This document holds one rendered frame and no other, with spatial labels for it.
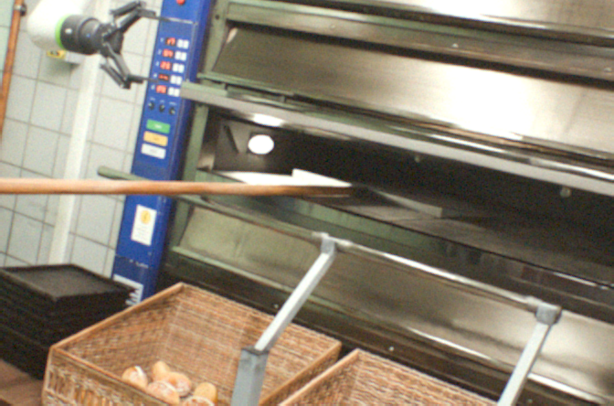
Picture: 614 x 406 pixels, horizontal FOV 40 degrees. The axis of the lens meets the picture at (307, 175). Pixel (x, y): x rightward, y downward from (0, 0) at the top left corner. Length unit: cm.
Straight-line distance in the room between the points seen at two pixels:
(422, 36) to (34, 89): 143
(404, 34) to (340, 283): 67
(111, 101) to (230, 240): 64
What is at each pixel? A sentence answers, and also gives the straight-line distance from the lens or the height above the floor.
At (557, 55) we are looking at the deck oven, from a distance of 206.
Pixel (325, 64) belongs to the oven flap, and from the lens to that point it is 231.
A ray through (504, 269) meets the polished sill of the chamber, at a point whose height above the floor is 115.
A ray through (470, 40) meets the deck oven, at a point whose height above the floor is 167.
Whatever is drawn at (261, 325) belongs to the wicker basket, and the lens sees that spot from 236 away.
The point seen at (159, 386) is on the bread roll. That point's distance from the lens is 232.
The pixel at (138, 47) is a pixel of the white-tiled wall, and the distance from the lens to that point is 272.
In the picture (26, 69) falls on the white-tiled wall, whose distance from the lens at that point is 308.
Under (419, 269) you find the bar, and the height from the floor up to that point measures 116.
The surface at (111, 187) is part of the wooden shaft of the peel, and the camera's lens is 179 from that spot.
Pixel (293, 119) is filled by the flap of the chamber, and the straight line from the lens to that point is 216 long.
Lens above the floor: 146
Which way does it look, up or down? 5 degrees down
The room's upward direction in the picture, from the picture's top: 12 degrees clockwise
